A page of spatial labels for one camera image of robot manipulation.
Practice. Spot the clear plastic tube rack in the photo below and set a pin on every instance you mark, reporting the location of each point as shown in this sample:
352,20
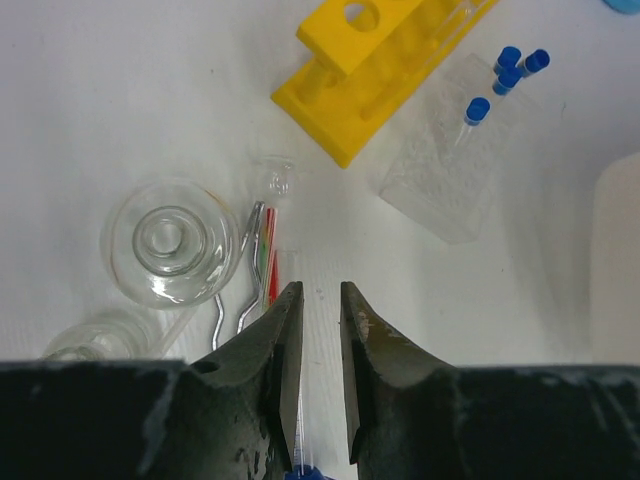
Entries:
449,191

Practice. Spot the yellow test tube rack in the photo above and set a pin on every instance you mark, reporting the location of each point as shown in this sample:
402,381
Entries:
363,69

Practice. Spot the small glass beaker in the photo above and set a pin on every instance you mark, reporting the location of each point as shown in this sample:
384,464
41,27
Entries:
110,335

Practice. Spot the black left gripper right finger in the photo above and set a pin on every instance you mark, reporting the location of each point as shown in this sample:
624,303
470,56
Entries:
411,415

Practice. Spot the blue capped test tube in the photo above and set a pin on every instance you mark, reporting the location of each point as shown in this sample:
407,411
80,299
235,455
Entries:
475,113

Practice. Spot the metal crucible tongs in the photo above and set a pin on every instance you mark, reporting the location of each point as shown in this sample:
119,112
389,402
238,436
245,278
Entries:
248,277

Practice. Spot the small glass flask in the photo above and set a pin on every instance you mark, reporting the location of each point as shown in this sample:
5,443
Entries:
170,244

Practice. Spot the white plastic storage bin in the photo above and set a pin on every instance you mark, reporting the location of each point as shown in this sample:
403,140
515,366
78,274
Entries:
614,264

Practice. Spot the blue plastic bin lid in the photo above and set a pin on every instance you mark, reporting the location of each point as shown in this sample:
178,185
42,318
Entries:
626,7

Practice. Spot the red orange stirring rod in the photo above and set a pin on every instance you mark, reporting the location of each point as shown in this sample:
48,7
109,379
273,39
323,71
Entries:
268,262

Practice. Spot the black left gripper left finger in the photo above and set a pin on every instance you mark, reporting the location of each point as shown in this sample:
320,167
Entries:
143,419

